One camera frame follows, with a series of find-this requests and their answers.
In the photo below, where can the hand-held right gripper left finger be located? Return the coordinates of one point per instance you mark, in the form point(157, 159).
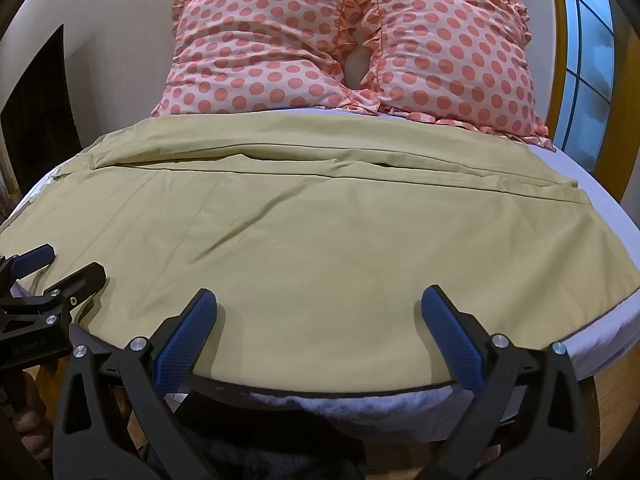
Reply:
point(186, 337)

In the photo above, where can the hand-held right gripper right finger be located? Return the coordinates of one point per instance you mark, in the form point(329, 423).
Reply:
point(452, 337)

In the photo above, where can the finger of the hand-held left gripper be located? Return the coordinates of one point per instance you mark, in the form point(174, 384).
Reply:
point(31, 260)
point(75, 285)

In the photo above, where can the olive green bed sheet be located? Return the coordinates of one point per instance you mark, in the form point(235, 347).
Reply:
point(320, 240)

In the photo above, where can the person's left hand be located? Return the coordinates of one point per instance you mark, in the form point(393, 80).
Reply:
point(31, 425)

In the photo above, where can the dark door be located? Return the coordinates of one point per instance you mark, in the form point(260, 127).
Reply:
point(40, 115)

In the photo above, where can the bed with white sheet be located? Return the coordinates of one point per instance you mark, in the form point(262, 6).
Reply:
point(600, 200)

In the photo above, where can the pink polka dot pillow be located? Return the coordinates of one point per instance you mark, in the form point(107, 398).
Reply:
point(250, 45)
point(450, 50)

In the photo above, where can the window with yellow frame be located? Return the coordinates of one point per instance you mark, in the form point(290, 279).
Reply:
point(585, 60)

